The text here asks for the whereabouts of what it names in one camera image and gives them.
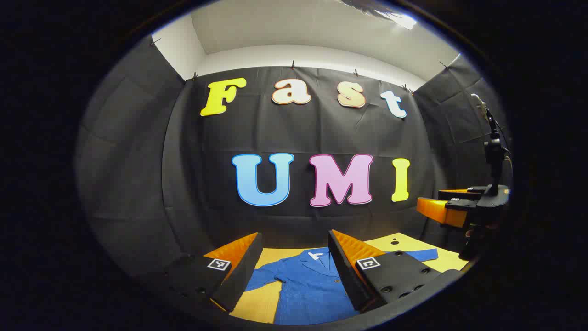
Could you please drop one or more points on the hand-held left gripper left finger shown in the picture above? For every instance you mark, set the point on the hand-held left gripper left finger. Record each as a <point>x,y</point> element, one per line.
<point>241,276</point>

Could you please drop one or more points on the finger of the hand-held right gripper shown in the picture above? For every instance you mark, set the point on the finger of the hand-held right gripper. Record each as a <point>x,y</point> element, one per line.
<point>455,194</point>
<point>436,210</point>

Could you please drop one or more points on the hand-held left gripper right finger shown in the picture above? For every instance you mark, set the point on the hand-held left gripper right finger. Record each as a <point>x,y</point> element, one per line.
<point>344,271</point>

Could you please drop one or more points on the blue shirt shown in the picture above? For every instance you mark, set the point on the blue shirt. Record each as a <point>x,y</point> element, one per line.
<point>303,285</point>

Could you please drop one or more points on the black backdrop cloth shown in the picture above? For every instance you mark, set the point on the black backdrop cloth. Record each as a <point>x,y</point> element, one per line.
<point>138,161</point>

